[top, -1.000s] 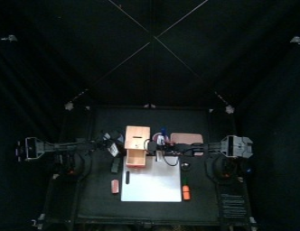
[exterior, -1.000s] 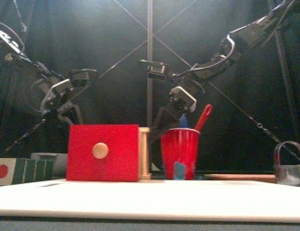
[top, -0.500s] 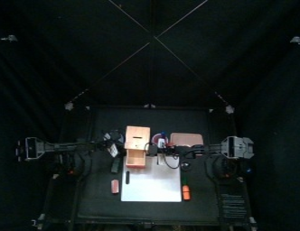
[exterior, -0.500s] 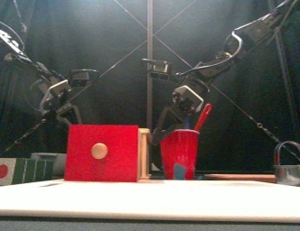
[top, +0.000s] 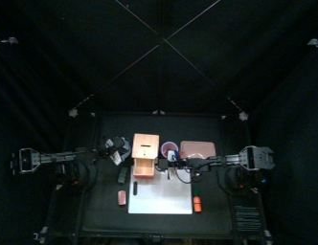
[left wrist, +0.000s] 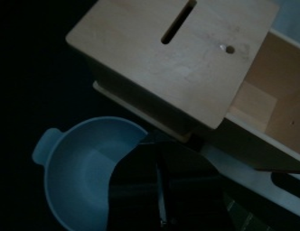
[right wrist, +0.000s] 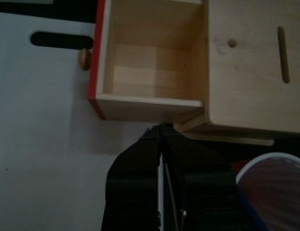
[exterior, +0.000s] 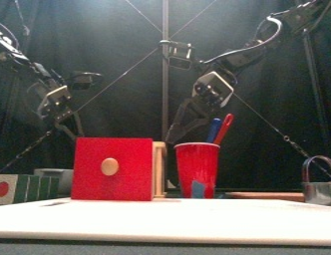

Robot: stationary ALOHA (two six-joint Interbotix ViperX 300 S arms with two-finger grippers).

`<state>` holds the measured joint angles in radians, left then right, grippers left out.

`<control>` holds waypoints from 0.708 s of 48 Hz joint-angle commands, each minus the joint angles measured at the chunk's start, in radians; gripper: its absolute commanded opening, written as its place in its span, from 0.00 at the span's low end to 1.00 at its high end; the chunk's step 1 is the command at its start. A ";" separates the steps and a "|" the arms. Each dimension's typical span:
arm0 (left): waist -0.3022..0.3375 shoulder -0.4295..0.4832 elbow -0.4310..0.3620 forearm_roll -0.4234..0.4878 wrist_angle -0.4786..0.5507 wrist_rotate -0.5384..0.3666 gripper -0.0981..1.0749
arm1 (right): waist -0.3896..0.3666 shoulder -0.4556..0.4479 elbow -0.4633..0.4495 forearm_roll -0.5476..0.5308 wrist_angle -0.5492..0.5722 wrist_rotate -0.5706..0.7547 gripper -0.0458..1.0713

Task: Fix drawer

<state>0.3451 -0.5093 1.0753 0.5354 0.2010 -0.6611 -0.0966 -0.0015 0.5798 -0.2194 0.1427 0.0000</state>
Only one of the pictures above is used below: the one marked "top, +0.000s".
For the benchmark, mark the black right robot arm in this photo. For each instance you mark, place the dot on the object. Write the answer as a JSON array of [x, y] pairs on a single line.
[[257, 158]]

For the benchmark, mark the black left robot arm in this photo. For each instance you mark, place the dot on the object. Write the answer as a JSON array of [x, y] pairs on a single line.
[[27, 159]]

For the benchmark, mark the blue marker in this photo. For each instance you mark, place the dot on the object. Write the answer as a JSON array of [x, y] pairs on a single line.
[[174, 155]]

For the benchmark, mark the red plastic cup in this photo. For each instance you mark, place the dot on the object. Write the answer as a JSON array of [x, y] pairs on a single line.
[[169, 147]]

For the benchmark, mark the pink rectangular tray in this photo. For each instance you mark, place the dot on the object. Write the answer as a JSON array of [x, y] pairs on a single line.
[[200, 147]]

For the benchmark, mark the white cutting board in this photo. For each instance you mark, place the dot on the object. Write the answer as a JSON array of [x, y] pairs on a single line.
[[161, 197]]

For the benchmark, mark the small pink white block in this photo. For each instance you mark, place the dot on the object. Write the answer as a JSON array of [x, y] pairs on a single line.
[[121, 197]]

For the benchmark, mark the orange toy carrot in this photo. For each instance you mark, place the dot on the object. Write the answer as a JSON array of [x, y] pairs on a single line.
[[197, 204]]

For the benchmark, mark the white text warning label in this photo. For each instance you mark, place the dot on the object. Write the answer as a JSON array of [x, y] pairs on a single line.
[[244, 220]]

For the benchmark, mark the silver cloth clamp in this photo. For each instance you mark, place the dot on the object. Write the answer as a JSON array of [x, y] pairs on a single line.
[[314, 42], [11, 40]]

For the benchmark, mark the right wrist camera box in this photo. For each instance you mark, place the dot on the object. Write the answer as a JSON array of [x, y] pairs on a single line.
[[162, 163]]

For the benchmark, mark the small silver centre bracket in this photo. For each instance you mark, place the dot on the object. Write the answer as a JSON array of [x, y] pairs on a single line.
[[157, 112]]

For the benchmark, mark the silver corner bracket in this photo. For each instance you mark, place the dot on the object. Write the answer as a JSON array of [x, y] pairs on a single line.
[[243, 115], [73, 112]]

